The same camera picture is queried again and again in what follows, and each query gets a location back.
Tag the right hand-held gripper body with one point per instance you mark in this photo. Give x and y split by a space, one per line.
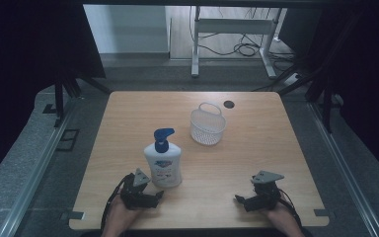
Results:
265 191

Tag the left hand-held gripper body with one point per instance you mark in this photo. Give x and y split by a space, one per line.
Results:
134 192

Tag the person's left hand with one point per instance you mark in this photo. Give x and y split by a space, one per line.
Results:
121 214

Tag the person's right hand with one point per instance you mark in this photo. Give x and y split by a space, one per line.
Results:
278 214

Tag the white pump bottle blue cap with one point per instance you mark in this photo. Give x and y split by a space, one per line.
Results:
162 163

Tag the white plastic basket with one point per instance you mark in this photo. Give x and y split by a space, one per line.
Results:
208 126

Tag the black round table grommet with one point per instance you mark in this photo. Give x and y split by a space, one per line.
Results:
229 104

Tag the black tripod stand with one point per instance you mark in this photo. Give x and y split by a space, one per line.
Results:
59 98
325 105

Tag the white power strip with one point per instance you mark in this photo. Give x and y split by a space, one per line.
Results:
292 78

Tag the black curtain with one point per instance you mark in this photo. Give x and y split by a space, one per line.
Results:
29 65
368 82

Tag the grey table bracket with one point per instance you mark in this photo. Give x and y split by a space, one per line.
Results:
74 215

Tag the grey metal floor rail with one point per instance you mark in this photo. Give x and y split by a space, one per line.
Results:
345 174
33 184

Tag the white metal desk frame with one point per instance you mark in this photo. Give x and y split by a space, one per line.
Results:
233 25

